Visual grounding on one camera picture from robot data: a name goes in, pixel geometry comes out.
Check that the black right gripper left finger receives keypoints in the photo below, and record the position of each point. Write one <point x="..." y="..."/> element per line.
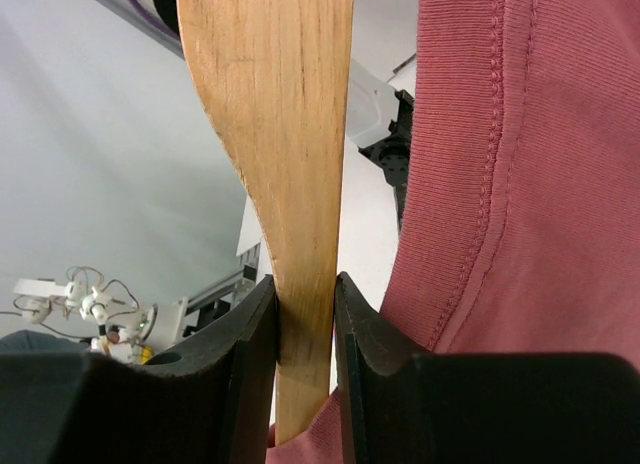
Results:
<point x="205" y="400"/>

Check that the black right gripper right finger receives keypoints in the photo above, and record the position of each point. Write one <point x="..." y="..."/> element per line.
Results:
<point x="402" y="404"/>

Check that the red t shirt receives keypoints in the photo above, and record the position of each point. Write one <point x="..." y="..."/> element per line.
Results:
<point x="521" y="225"/>

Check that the wooden clothes hanger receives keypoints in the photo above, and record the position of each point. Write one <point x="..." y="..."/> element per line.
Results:
<point x="272" y="77"/>

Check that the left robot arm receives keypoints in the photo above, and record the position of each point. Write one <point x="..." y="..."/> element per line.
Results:
<point x="379" y="122"/>

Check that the aluminium front rail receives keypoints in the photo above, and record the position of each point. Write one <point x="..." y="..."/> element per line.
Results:
<point x="214" y="301"/>

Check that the white wired lab equipment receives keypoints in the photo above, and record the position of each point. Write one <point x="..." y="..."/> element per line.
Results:
<point x="123" y="326"/>

